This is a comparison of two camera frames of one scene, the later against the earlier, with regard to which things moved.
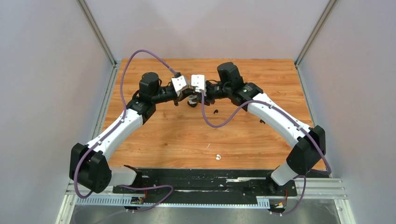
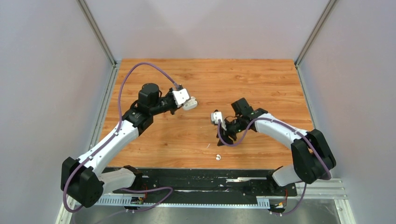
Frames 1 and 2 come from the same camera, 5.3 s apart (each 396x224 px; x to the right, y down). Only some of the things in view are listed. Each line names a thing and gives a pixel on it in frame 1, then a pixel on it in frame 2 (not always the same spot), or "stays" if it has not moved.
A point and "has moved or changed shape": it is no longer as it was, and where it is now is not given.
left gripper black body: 179,98 → 168,103
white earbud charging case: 191,97 has moved or changed shape
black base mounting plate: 206,183 stays
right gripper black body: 209,96 → 232,129
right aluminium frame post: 330,4 stays
